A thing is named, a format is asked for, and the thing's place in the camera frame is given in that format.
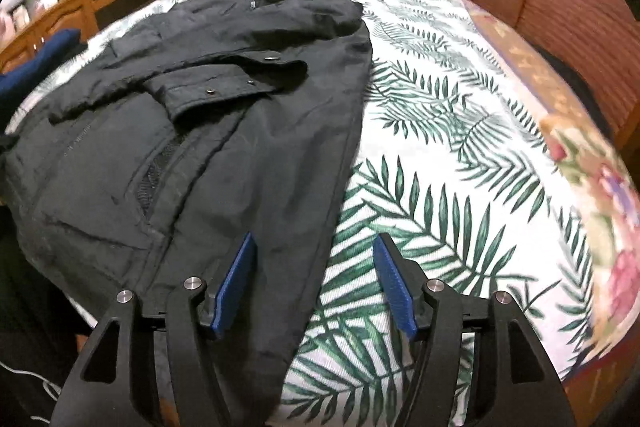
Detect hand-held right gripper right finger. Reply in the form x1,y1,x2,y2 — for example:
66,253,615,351
372,233,576,427

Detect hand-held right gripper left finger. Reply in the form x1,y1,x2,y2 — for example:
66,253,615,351
50,231,258,427

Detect black jacket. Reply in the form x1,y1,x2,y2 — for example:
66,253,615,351
2,0,373,427

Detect folded navy blue clothes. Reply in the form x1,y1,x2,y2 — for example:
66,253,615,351
0,29,83,102

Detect leaf print blanket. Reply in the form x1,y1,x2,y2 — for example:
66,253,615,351
10,0,596,427

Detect floral quilt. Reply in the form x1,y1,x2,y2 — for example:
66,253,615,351
227,0,640,378

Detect wooden desk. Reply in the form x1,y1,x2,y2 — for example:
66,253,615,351
0,0,193,75

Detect wooden louvred wardrobe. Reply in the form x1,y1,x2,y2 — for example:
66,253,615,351
460,0,640,148

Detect white cable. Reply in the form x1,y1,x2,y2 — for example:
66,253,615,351
0,359,63,423

